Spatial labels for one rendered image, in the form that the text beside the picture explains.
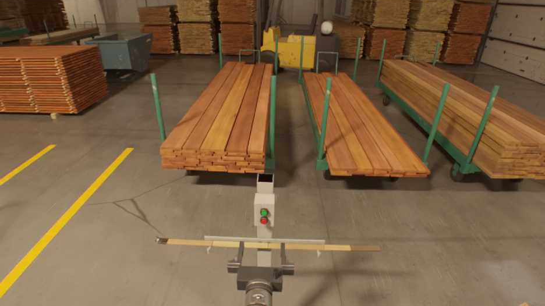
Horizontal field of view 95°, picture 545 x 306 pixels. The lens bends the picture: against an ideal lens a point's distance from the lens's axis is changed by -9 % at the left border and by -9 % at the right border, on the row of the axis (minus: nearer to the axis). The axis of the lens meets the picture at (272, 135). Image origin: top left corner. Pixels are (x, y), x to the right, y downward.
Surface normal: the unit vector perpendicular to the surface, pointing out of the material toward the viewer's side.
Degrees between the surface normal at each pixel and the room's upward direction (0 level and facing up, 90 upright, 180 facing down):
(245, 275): 0
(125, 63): 90
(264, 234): 90
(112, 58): 90
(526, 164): 90
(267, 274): 0
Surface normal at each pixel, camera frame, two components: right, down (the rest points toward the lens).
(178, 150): -0.03, 0.46
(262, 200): 0.02, -0.89
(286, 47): -0.24, 0.44
